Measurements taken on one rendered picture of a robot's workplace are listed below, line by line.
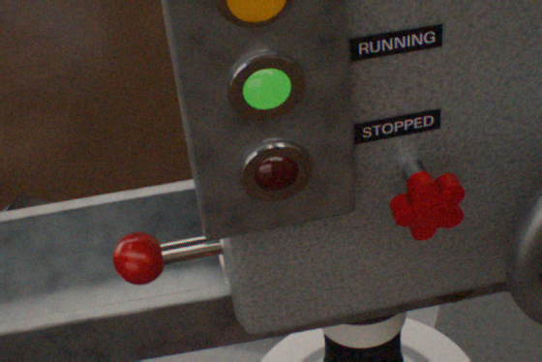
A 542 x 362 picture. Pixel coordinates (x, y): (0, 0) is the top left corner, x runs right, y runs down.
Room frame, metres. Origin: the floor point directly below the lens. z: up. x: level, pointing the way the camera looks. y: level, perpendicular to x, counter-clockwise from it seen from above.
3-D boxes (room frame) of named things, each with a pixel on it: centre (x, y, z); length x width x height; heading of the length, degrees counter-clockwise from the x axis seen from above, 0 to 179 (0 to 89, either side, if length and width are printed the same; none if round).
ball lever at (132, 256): (0.42, 0.06, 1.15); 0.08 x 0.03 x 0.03; 96
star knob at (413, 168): (0.37, -0.08, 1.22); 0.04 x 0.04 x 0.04; 6
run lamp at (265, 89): (0.36, -0.01, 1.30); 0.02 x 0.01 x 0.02; 96
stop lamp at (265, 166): (0.36, -0.01, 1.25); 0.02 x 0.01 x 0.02; 96
